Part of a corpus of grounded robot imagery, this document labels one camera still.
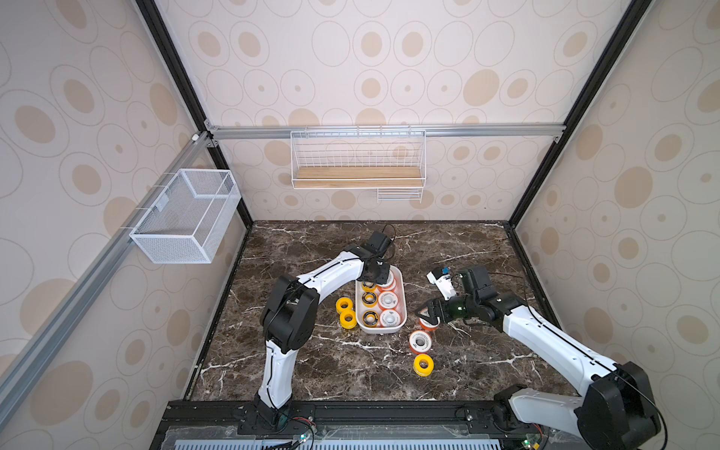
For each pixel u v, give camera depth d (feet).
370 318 3.02
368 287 3.24
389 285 3.02
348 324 2.96
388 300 3.11
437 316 2.34
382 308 3.06
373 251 2.42
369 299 3.16
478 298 2.09
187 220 3.50
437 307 2.33
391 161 3.27
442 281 2.44
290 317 1.69
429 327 2.94
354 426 2.39
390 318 2.99
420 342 2.84
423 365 2.70
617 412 1.30
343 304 3.10
